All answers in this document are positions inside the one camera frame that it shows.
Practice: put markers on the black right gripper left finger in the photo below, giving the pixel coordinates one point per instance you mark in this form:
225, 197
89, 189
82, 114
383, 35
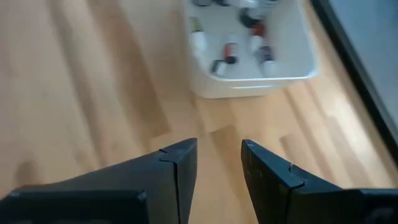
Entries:
124, 189

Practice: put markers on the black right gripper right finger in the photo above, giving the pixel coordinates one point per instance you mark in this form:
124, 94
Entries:
280, 193

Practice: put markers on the small white-capped food coloring bottle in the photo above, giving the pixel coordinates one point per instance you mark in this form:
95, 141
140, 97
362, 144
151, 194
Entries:
270, 68

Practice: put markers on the small black food coloring bottle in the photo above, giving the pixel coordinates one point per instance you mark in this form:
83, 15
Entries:
219, 68

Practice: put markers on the white bottle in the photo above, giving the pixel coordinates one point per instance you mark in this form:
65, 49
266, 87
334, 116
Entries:
256, 43

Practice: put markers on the small green-label food coloring bottle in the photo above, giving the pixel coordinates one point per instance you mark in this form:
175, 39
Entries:
198, 42

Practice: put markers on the tall black food coloring bottle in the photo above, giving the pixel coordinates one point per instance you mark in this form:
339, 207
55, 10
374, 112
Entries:
247, 20

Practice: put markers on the white plastic bin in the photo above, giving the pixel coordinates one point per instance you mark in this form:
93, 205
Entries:
211, 90

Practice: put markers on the black table edge rail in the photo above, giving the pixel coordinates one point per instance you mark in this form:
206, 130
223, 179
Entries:
357, 71

